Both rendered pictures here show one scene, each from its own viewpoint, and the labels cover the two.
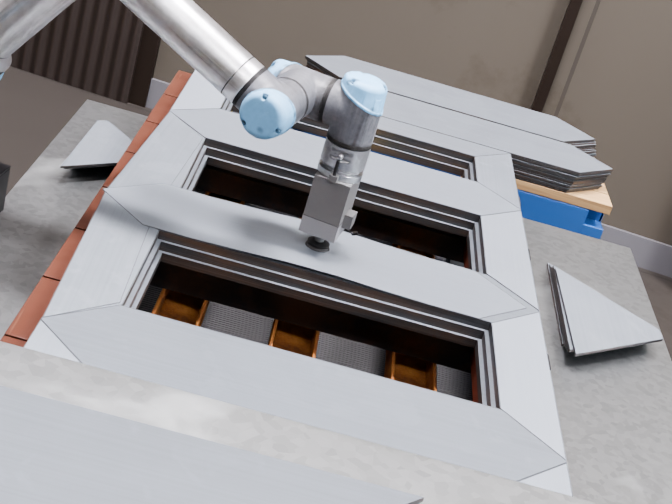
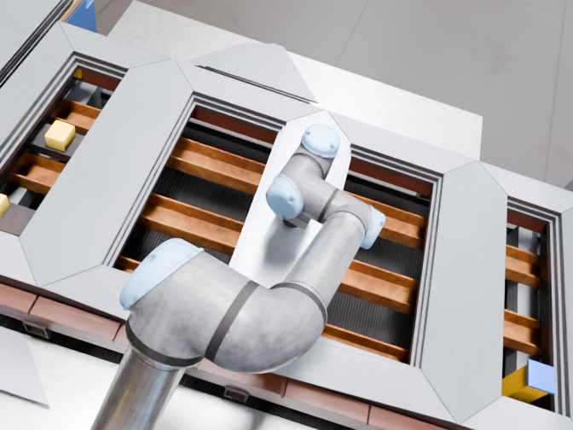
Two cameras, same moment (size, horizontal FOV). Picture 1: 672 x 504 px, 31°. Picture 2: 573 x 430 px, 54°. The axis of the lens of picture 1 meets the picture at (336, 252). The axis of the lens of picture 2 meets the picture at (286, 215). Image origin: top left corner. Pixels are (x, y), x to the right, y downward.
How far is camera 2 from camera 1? 2.01 m
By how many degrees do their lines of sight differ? 69
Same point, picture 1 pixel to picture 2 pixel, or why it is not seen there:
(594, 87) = not seen: outside the picture
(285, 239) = (289, 240)
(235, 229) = (282, 272)
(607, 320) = (270, 66)
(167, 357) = (469, 345)
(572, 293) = (240, 71)
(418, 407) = (460, 216)
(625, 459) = (391, 120)
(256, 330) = not seen: hidden behind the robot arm
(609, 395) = (332, 101)
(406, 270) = not seen: hidden behind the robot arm
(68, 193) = (72, 400)
